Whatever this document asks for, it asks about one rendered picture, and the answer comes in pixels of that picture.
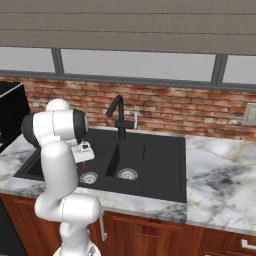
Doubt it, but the beige window blind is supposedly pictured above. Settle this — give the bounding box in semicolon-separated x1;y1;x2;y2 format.
0;0;256;57

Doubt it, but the black appliance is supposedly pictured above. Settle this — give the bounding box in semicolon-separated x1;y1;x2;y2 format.
0;81;32;155

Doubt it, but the brown wooden drawer front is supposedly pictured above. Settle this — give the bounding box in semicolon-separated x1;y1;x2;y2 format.
199;227;256;256

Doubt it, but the black double kitchen sink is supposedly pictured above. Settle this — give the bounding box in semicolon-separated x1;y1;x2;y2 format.
12;127;188;204

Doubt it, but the black dishwasher front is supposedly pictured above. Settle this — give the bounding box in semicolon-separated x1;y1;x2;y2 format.
0;199;29;256

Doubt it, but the silver cupboard door handle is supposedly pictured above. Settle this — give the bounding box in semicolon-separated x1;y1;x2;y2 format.
98;209;109;243

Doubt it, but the grey wall socket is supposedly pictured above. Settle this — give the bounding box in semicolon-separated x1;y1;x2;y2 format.
241;102;256;127

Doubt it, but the silver tap lever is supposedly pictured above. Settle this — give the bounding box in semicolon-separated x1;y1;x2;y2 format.
132;111;139;131

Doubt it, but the black kitchen tap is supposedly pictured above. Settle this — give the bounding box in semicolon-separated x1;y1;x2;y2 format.
105;94;135;141

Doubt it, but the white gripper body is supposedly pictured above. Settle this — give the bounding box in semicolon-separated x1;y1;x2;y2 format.
71;147;96;165

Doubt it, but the silver drawer handle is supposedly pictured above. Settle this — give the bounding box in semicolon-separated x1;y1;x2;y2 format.
240;238;256;251

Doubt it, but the grey framed window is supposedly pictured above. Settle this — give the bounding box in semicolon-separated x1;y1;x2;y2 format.
0;46;256;93

